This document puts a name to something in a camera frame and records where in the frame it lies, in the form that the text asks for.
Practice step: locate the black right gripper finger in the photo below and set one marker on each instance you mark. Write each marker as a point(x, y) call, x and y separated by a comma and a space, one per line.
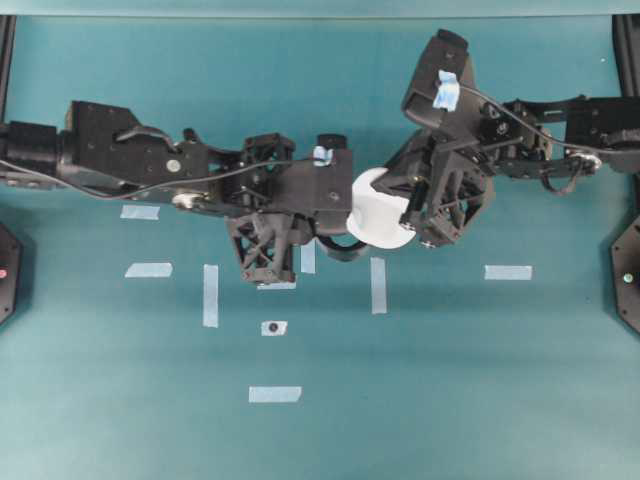
point(445, 198)
point(410, 165)

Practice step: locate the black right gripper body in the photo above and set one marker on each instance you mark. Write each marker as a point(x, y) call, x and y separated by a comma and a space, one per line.
point(501, 139)

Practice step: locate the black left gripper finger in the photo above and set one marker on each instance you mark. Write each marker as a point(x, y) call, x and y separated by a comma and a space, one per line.
point(263, 247)
point(268, 147)

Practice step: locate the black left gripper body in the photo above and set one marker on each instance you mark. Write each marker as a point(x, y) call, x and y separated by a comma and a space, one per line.
point(320, 194)

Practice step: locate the white paper cup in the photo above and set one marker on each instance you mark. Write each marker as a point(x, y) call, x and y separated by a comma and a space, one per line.
point(375, 217)

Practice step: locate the black cup holder with handle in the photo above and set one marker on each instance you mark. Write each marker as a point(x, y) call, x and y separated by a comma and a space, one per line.
point(337, 251)

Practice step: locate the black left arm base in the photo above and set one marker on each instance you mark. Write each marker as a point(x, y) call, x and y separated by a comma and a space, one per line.
point(11, 256)

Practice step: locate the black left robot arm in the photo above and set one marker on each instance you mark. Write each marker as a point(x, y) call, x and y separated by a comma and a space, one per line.
point(105, 152)

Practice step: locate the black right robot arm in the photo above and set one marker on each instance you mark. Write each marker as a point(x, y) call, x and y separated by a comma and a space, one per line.
point(578, 136)

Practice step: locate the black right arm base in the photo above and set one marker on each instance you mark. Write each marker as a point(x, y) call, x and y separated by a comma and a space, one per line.
point(625, 270)

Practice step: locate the blue tape strip beside holder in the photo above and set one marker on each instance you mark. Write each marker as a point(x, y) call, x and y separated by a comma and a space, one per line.
point(308, 257)

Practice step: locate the blue tape strip under holder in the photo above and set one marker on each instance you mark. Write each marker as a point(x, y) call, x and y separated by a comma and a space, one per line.
point(277, 286)

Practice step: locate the blue tape strip vertical left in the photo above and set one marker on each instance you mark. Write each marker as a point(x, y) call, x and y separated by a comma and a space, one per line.
point(210, 296)

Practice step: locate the blue tape strip vertical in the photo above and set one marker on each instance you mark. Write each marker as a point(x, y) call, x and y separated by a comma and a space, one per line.
point(379, 302)
point(210, 296)

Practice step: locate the tape patch with black dot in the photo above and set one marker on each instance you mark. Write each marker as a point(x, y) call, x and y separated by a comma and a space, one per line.
point(274, 328)

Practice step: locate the blue tape strip right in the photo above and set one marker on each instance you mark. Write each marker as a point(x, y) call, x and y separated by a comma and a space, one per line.
point(508, 272)

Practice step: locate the blue tape strip left slanted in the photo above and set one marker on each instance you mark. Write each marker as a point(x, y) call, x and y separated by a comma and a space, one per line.
point(149, 270)

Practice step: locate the blue tape strip vertical centre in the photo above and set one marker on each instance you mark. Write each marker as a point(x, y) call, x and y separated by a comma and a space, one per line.
point(379, 302)

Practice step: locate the blue tape strip far left upper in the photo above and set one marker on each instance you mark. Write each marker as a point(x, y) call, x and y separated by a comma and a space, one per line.
point(140, 212)

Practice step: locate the blue tape strip bottom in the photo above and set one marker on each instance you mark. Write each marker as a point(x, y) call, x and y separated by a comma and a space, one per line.
point(274, 394)

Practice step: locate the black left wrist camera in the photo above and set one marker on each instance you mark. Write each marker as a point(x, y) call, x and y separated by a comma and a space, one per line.
point(332, 141)

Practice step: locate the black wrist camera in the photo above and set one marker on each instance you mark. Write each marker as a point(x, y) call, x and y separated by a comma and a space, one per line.
point(332, 141)
point(434, 91)

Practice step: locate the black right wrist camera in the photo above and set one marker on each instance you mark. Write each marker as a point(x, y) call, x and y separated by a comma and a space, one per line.
point(434, 91)

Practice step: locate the black right frame rail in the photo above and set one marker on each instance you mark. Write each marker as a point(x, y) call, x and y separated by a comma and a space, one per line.
point(625, 35)

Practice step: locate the black frame rail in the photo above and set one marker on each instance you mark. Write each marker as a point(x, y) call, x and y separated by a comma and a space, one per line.
point(625, 35)
point(8, 28)

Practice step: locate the black left frame rail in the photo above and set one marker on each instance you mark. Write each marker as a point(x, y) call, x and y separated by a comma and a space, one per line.
point(8, 28)

